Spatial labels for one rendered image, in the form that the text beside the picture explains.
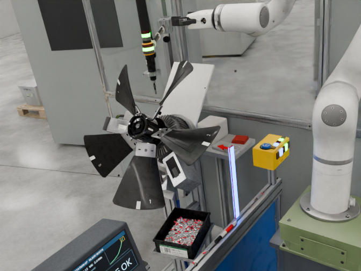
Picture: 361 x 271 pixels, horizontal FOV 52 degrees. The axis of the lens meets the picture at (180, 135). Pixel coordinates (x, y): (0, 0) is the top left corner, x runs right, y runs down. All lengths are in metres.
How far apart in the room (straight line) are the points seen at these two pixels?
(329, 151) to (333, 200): 0.17
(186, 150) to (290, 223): 0.49
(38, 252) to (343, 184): 2.42
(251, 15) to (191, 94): 0.80
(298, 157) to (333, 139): 1.00
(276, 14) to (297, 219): 0.66
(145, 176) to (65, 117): 2.97
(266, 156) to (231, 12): 0.68
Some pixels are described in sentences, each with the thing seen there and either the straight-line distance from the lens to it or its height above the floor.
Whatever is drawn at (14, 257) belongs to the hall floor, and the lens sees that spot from 3.22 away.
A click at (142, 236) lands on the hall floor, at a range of 2.96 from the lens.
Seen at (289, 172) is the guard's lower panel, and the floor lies 0.66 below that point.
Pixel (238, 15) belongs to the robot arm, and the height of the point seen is 1.67.
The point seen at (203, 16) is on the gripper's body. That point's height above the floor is 1.67.
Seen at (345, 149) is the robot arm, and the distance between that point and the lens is 1.23.
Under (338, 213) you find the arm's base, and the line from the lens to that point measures 1.33.
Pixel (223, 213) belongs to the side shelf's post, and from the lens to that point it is 2.48.
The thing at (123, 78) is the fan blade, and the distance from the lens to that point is 1.84.
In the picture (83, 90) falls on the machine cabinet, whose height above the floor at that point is 0.73.
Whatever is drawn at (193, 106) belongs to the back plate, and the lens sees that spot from 1.85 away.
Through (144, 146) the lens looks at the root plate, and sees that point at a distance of 1.66.
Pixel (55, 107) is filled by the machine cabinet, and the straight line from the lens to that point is 4.55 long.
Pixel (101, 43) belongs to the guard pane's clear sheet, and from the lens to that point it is 2.91.
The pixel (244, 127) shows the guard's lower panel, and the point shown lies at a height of 0.90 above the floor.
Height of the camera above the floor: 1.84
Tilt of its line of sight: 25 degrees down
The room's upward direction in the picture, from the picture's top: 8 degrees counter-clockwise
